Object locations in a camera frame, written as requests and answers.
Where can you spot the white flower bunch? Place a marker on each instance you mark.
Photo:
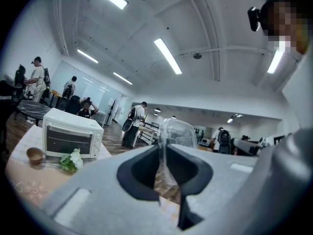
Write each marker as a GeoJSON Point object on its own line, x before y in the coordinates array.
{"type": "Point", "coordinates": [74, 159]}

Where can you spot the black round table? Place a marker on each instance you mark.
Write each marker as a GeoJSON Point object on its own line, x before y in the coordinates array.
{"type": "Point", "coordinates": [34, 108]}

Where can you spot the ceiling dome camera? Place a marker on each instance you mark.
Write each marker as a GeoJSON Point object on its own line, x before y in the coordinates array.
{"type": "Point", "coordinates": [197, 55]}

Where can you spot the black office chair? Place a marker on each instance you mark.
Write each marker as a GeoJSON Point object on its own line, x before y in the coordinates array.
{"type": "Point", "coordinates": [73, 105]}
{"type": "Point", "coordinates": [7, 101]}

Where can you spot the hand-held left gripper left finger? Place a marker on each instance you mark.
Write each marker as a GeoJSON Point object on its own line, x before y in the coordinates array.
{"type": "Point", "coordinates": [97, 192]}

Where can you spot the person's head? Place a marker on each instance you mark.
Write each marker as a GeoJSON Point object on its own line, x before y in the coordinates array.
{"type": "Point", "coordinates": [283, 21]}

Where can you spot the pink patterned tablecloth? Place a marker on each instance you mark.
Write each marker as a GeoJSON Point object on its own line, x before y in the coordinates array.
{"type": "Point", "coordinates": [29, 180]}

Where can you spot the white toaster oven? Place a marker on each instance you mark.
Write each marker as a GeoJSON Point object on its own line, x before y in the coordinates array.
{"type": "Point", "coordinates": [71, 133]}

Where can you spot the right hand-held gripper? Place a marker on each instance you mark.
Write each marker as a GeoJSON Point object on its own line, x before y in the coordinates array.
{"type": "Point", "coordinates": [247, 147]}

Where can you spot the clear plastic container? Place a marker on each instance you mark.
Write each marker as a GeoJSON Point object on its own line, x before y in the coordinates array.
{"type": "Point", "coordinates": [177, 131]}

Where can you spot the person's white shirt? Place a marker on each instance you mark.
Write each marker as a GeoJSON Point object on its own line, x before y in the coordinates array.
{"type": "Point", "coordinates": [299, 92]}

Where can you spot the black head-mounted camera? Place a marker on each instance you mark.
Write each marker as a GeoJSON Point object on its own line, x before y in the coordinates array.
{"type": "Point", "coordinates": [254, 18]}

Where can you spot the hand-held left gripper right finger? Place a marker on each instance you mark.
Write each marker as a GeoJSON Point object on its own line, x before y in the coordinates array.
{"type": "Point", "coordinates": [220, 180]}

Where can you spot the white frame table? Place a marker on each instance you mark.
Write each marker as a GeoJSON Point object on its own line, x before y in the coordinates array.
{"type": "Point", "coordinates": [149, 132]}

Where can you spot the small brown cup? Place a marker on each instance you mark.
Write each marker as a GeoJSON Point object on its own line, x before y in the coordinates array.
{"type": "Point", "coordinates": [35, 155]}

